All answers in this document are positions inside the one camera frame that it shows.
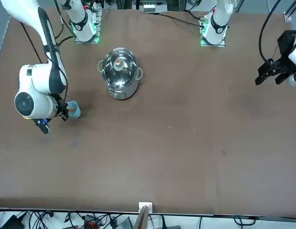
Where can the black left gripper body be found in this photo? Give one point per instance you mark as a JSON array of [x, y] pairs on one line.
[[285, 45]]

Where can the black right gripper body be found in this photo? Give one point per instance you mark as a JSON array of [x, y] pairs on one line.
[[60, 107]]

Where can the black red power strip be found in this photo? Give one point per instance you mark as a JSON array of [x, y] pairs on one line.
[[90, 221]]

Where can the black power adapter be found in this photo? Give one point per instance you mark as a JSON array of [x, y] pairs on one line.
[[13, 221]]

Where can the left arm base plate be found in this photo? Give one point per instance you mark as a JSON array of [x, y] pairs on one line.
[[211, 44]]

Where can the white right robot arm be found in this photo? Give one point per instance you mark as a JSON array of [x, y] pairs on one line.
[[38, 78]]

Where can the blue plastic cup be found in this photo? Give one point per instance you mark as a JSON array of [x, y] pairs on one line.
[[77, 113]]

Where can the stainless steel pot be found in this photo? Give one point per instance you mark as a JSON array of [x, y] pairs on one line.
[[121, 91]]

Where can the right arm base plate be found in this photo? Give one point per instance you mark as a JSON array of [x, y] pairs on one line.
[[87, 42]]

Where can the aluminium camera post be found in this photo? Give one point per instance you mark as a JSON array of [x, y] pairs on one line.
[[142, 219]]

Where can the white power strip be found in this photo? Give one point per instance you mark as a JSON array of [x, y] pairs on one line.
[[148, 7]]

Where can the silver frame rail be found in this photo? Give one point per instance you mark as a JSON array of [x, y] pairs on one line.
[[290, 13]]

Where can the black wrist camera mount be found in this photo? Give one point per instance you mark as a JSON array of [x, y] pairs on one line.
[[44, 127]]

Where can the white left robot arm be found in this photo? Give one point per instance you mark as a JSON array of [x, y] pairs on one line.
[[218, 23]]

